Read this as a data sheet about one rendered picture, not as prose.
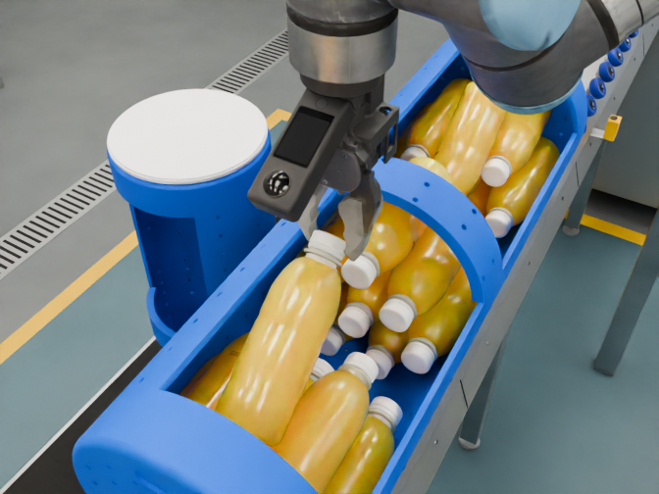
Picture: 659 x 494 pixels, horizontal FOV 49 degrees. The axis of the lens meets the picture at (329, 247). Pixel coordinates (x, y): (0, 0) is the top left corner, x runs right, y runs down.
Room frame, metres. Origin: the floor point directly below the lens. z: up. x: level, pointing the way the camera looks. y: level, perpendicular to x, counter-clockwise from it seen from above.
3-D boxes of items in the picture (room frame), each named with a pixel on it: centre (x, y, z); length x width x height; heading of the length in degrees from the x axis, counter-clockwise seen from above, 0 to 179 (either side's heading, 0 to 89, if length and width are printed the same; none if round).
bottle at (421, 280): (0.66, -0.13, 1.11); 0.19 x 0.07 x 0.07; 151
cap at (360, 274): (0.60, -0.04, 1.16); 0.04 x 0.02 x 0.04; 61
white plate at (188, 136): (1.06, 0.25, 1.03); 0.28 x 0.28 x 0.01
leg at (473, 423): (1.08, -0.38, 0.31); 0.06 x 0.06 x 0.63; 61
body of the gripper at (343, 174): (0.56, -0.01, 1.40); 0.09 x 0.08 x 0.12; 150
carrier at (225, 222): (1.06, 0.25, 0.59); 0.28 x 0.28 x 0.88
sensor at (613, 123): (1.25, -0.55, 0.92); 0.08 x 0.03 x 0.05; 61
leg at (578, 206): (1.93, -0.86, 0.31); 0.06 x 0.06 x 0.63; 61
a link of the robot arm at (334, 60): (0.56, -0.01, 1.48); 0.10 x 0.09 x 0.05; 60
